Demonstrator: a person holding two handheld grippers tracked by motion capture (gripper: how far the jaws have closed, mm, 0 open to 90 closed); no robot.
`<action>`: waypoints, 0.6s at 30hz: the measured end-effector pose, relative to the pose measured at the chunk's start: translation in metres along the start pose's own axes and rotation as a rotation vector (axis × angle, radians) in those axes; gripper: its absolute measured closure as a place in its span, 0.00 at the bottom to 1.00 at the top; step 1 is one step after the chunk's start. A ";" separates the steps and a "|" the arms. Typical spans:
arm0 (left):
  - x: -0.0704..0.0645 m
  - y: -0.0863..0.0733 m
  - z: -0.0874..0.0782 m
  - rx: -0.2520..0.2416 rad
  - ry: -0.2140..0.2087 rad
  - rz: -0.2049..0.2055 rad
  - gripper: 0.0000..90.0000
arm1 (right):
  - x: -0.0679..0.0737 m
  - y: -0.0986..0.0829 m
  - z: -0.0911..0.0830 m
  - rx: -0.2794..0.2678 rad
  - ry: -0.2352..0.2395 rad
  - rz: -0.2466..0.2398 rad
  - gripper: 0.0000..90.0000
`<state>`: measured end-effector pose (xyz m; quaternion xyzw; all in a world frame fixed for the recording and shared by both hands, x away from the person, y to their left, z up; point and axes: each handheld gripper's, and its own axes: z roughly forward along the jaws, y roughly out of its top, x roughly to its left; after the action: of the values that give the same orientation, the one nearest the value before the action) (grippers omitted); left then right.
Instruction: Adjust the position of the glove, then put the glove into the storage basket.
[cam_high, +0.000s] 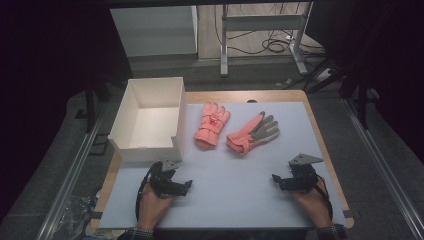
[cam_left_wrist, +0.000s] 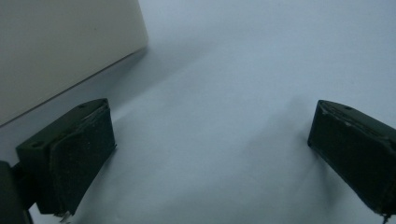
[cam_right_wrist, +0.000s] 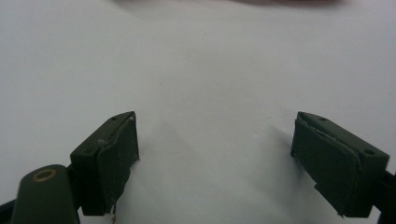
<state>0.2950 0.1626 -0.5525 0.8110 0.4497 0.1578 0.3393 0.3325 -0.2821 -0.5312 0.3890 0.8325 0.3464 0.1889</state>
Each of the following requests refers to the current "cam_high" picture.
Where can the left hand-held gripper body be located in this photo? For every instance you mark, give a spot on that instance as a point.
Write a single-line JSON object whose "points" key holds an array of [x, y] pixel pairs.
{"points": [[160, 181]]}

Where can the pale blue table mat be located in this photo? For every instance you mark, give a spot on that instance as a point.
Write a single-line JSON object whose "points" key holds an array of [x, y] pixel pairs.
{"points": [[226, 186]]}

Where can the grey metal stand frame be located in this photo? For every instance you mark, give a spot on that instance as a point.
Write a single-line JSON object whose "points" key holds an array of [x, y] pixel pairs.
{"points": [[263, 22]]}

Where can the clear plastic bag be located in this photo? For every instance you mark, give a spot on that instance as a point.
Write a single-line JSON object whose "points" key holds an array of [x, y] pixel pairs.
{"points": [[78, 213]]}

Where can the aluminium rail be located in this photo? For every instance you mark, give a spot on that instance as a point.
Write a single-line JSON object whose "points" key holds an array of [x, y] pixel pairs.
{"points": [[383, 166], [71, 176]]}

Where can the white box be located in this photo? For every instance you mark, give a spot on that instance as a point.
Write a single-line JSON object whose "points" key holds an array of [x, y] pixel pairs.
{"points": [[150, 123]]}

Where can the pink glove with grey palm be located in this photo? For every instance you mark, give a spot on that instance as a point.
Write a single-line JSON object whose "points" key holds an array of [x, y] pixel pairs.
{"points": [[253, 133]]}

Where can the black tape strip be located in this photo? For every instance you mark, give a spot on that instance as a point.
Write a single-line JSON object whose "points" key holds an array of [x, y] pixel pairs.
{"points": [[348, 213], [96, 214]]}

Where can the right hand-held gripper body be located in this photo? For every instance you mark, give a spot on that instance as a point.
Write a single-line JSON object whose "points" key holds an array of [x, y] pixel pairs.
{"points": [[301, 175]]}

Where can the person's left hand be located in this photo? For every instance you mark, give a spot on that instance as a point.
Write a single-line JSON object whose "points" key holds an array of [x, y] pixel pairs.
{"points": [[153, 206]]}

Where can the person's right hand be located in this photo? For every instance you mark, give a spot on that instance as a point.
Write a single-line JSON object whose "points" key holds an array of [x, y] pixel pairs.
{"points": [[313, 206]]}

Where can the black stand leg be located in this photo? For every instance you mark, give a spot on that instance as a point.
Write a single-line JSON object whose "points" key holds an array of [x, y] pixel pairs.
{"points": [[90, 106], [362, 100]]}

